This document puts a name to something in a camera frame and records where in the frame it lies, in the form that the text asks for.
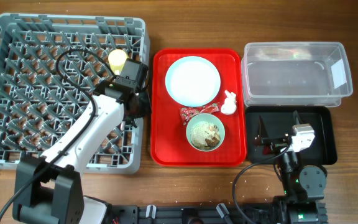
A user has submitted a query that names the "yellow plastic cup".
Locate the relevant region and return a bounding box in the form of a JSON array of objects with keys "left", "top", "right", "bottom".
[{"left": 108, "top": 49, "right": 129, "bottom": 75}]

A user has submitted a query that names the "white napkin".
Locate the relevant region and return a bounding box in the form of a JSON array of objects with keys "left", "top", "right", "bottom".
[{"left": 221, "top": 90, "right": 237, "bottom": 115}]

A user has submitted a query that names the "green bowl with food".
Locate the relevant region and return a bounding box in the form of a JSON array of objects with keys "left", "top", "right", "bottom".
[{"left": 186, "top": 113, "right": 226, "bottom": 152}]

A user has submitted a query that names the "light blue plate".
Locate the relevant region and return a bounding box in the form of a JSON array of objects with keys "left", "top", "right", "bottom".
[{"left": 165, "top": 56, "right": 221, "bottom": 107}]

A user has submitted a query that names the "red snack wrapper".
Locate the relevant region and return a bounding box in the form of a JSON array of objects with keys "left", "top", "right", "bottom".
[{"left": 180, "top": 103, "right": 221, "bottom": 125}]

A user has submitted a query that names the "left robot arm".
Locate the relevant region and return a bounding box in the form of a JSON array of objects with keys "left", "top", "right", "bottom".
[{"left": 12, "top": 59, "right": 151, "bottom": 223}]

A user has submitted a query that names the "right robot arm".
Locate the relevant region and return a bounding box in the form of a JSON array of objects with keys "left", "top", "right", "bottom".
[{"left": 254, "top": 112, "right": 327, "bottom": 223}]

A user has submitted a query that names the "grey dishwasher rack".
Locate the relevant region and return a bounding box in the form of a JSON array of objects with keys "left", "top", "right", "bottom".
[{"left": 0, "top": 13, "right": 150, "bottom": 170}]

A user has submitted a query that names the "black plastic tray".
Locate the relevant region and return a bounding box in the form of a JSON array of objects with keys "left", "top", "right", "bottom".
[{"left": 245, "top": 106, "right": 337, "bottom": 165}]

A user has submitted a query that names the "clear plastic bin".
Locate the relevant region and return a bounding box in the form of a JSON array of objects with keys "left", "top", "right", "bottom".
[{"left": 241, "top": 42, "right": 353, "bottom": 107}]

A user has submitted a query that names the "red plastic tray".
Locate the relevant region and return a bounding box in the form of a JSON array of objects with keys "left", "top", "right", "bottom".
[{"left": 150, "top": 49, "right": 247, "bottom": 167}]

